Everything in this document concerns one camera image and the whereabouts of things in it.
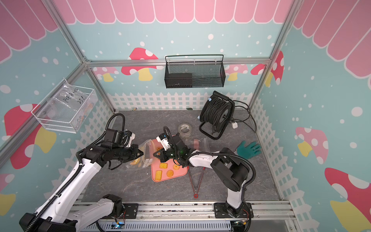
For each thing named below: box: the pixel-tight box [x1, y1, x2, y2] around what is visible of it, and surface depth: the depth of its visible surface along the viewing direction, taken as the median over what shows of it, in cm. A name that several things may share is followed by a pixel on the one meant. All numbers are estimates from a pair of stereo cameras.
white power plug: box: [231, 121, 239, 130], surface depth 108 cm
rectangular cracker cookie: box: [154, 170, 163, 181], surface depth 87 cm
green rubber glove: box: [236, 140, 262, 160], surface depth 99 cm
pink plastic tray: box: [149, 138, 189, 183], surface depth 88 cm
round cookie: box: [166, 169, 174, 178], surface depth 89 cm
